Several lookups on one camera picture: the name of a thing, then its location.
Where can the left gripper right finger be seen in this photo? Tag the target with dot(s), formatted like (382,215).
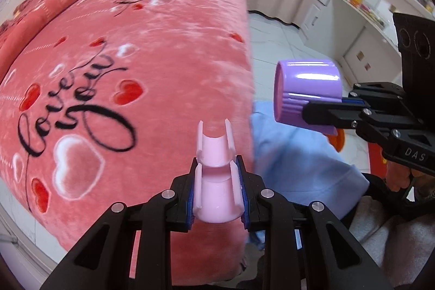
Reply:
(306,246)

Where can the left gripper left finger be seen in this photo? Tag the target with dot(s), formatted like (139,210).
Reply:
(129,247)

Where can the purple ribbed plastic cup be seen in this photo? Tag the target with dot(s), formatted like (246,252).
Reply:
(299,82)

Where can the orange trash bin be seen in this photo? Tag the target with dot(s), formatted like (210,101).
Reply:
(350,149)

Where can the person's right hand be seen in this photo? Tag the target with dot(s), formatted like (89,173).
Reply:
(399,176)

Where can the white desk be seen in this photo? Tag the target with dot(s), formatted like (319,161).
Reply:
(346,35)

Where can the light blue trouser leg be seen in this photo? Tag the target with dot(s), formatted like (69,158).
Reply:
(302,165)

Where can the white drawer cabinet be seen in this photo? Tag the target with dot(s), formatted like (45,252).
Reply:
(312,16)

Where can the pink heart bedspread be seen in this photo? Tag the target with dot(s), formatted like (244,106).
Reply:
(103,104)

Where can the folded red quilt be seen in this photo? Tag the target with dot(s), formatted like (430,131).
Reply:
(18,32)

